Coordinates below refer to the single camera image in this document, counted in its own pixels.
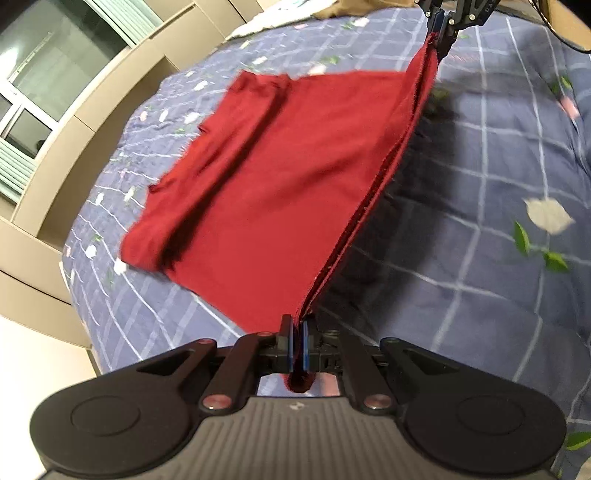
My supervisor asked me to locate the white-framed window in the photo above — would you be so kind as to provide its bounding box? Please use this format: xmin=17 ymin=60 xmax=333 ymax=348
xmin=0 ymin=0 xmax=139 ymax=158

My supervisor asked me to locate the red long-sleeve shirt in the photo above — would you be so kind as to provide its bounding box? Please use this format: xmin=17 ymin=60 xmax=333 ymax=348
xmin=121 ymin=30 xmax=439 ymax=394

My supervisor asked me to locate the blue checked floral quilt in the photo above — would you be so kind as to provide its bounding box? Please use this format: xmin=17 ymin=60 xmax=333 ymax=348
xmin=58 ymin=0 xmax=591 ymax=480

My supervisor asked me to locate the light blue blanket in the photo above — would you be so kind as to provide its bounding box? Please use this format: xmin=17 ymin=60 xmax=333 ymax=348
xmin=228 ymin=0 xmax=324 ymax=40

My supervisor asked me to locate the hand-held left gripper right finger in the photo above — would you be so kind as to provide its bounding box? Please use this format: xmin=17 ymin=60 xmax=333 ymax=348
xmin=300 ymin=316 xmax=462 ymax=411

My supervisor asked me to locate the black cable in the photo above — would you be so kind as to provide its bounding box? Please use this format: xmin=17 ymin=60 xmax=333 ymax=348
xmin=536 ymin=0 xmax=591 ymax=52

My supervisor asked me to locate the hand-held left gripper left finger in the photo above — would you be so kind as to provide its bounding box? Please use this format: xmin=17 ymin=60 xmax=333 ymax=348
xmin=136 ymin=315 xmax=296 ymax=411

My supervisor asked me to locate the beige window cabinet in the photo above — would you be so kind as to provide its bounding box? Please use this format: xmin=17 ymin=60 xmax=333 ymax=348
xmin=11 ymin=39 xmax=181 ymax=243

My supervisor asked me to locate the brown cloth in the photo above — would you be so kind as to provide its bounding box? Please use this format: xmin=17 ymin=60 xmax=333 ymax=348
xmin=311 ymin=0 xmax=386 ymax=20

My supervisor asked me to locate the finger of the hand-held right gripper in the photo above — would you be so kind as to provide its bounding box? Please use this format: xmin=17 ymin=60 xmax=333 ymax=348
xmin=416 ymin=0 xmax=445 ymax=46
xmin=438 ymin=0 xmax=502 ymax=59

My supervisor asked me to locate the light blue curtain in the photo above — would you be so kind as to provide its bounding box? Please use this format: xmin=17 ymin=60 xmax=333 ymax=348
xmin=83 ymin=0 xmax=163 ymax=26
xmin=0 ymin=140 xmax=37 ymax=202

